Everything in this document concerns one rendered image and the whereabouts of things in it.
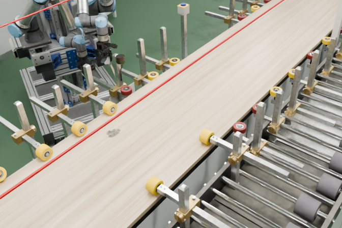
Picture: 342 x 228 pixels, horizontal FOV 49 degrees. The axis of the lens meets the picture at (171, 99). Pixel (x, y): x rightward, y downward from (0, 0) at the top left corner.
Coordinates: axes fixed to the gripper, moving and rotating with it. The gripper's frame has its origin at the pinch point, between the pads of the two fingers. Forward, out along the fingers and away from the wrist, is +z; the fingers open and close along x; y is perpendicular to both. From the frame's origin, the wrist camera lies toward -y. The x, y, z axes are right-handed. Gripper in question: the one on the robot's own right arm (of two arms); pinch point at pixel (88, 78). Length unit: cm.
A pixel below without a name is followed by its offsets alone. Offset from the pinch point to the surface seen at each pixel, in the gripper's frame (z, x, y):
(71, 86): -13.3, 26.1, -16.0
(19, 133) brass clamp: -14, 76, -32
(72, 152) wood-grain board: -7, 64, -63
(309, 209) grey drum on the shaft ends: -1, 14, -182
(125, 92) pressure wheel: -7.1, 3.2, -44.6
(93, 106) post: -1.7, 22.8, -32.6
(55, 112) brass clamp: -14, 51, -32
